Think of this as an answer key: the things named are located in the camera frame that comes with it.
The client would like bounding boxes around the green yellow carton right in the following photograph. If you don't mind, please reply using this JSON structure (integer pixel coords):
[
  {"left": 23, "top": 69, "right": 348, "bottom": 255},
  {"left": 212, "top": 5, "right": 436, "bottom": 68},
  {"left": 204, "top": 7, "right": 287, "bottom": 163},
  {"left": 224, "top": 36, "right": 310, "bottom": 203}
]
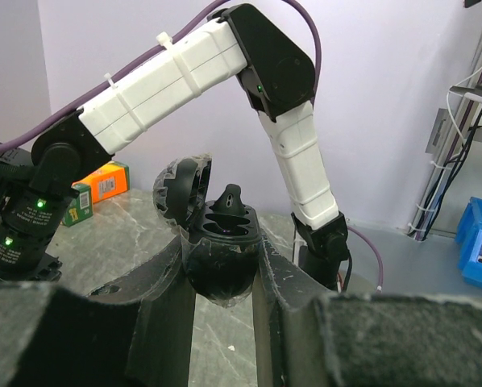
[{"left": 61, "top": 182, "right": 93, "bottom": 227}]

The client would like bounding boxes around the background cable bundle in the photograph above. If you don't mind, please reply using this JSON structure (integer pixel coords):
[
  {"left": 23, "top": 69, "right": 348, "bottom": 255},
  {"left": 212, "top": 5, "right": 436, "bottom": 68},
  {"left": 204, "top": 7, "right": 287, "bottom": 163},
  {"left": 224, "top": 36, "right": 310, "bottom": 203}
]
[{"left": 405, "top": 0, "right": 482, "bottom": 241}]

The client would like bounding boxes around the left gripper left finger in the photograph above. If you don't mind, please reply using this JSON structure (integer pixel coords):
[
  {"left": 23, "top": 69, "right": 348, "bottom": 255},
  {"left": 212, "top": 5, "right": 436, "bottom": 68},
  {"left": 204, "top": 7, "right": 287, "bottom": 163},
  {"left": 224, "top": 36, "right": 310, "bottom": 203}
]
[{"left": 0, "top": 239, "right": 195, "bottom": 386}]

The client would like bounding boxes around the black earbud charging case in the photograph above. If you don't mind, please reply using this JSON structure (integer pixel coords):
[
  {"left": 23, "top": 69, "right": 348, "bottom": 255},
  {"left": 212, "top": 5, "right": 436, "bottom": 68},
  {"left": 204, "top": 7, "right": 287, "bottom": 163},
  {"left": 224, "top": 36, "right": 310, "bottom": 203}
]
[{"left": 152, "top": 154, "right": 263, "bottom": 308}]

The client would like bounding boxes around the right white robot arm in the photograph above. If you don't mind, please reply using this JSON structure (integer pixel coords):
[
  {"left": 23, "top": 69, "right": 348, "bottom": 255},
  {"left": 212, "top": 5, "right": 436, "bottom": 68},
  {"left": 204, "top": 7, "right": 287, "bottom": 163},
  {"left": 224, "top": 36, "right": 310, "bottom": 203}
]
[{"left": 0, "top": 1, "right": 350, "bottom": 289}]

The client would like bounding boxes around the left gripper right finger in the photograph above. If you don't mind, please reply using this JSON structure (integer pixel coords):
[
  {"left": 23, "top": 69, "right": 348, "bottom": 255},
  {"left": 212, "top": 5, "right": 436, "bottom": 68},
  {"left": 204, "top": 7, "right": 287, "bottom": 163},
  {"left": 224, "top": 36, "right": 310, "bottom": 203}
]
[{"left": 252, "top": 231, "right": 482, "bottom": 386}]

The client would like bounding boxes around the blue plastic bin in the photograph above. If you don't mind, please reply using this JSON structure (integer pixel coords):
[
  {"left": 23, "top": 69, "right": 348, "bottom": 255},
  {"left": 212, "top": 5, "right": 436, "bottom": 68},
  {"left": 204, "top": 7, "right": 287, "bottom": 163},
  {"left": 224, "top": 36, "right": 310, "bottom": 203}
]
[{"left": 455, "top": 197, "right": 482, "bottom": 289}]

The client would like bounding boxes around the orange carton far right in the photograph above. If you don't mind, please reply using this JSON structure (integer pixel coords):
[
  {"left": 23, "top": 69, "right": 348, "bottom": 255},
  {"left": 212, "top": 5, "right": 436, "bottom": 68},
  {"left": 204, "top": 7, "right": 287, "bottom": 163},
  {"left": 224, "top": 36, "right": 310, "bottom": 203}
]
[{"left": 79, "top": 161, "right": 131, "bottom": 204}]

